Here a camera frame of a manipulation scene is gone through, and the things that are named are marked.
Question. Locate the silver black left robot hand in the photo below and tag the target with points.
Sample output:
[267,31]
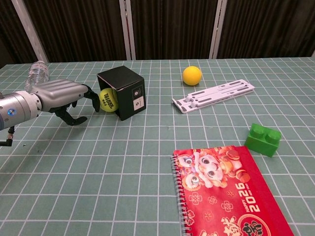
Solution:
[57,93]

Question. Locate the yellow tennis ball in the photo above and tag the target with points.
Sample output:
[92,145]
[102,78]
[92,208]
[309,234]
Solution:
[107,100]

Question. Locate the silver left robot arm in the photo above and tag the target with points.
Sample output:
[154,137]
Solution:
[17,108]

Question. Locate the black cardboard box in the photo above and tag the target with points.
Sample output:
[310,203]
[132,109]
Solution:
[129,94]

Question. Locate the smooth orange-yellow ball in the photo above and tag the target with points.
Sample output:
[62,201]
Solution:
[192,75]

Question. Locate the clear plastic water bottle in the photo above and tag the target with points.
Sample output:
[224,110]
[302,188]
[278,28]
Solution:
[38,73]

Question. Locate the green checkered tablecloth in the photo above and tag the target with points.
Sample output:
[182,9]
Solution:
[137,172]

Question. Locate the white folding laptop stand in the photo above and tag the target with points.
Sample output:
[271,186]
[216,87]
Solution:
[211,95]

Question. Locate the red spiral-bound 2026 notebook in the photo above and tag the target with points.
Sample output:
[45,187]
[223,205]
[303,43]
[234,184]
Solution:
[221,194]

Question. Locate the green toy building brick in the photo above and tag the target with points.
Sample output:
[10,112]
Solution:
[262,142]

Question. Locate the white metal partition post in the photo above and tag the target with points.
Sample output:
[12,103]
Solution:
[29,27]
[127,29]
[217,29]

